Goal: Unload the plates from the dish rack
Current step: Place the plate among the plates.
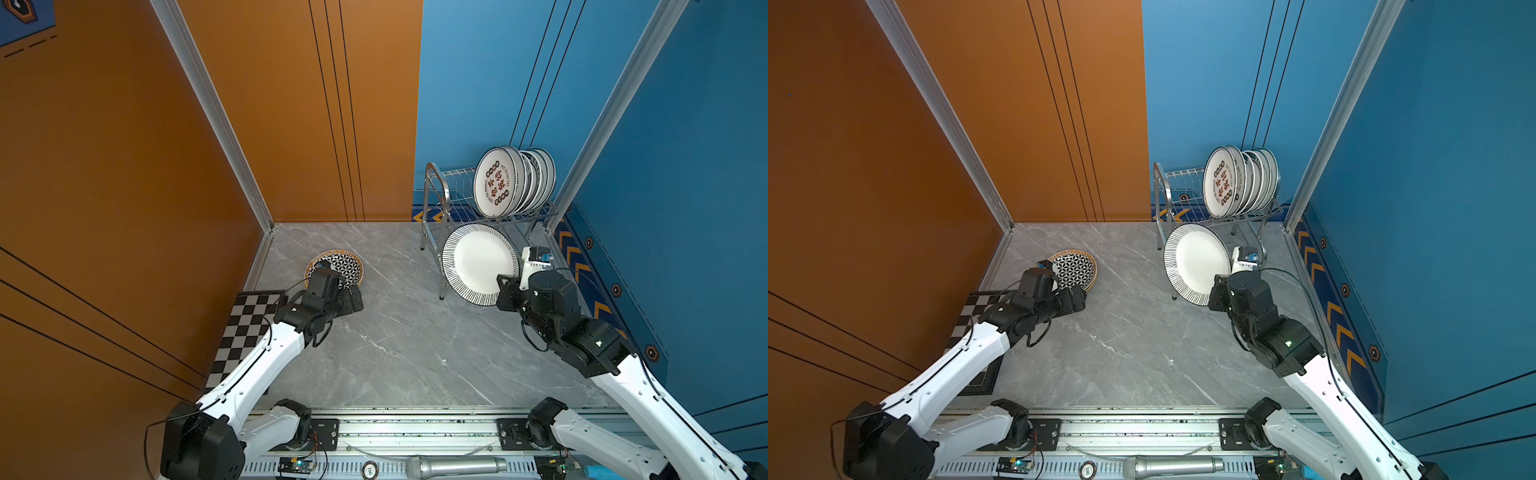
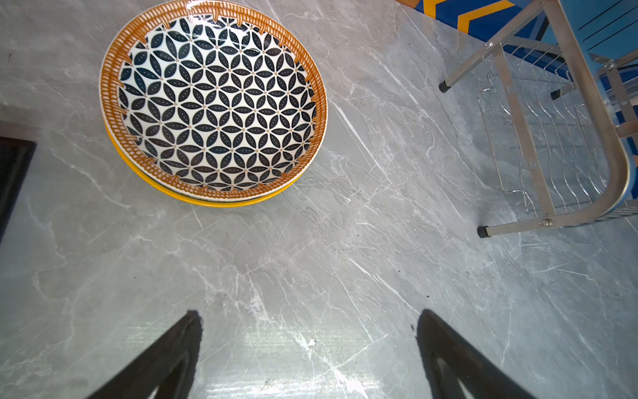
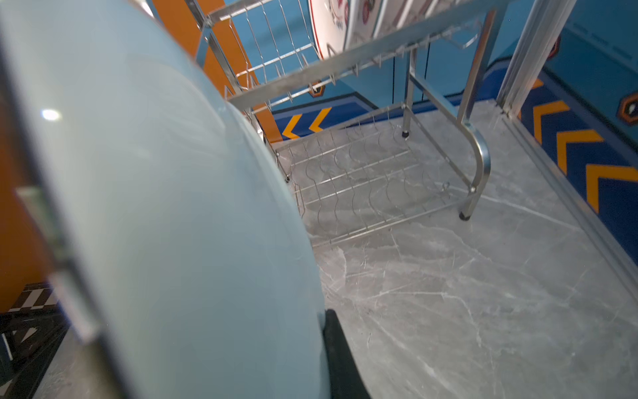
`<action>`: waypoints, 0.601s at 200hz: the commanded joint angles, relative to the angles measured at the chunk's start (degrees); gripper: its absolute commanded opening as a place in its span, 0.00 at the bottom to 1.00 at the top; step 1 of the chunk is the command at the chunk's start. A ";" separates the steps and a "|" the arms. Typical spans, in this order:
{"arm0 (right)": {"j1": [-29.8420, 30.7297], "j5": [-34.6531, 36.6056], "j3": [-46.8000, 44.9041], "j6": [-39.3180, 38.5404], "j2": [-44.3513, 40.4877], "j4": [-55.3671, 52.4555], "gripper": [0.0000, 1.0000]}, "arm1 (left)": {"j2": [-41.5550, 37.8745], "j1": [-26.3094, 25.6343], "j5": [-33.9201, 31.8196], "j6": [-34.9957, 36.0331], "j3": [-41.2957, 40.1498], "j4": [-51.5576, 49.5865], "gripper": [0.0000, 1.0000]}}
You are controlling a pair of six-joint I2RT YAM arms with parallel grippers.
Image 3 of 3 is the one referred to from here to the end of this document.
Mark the white red patterned plate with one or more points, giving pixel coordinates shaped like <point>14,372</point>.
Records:
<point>334,23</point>

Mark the silver wire dish rack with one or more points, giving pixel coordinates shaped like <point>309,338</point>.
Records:
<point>377,135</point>

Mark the white deep plate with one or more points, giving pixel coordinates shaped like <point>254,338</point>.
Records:
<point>177,220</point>

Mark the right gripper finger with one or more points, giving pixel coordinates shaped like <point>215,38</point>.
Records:
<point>345,379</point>

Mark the black white chessboard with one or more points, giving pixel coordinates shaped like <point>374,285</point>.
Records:
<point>31,333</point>

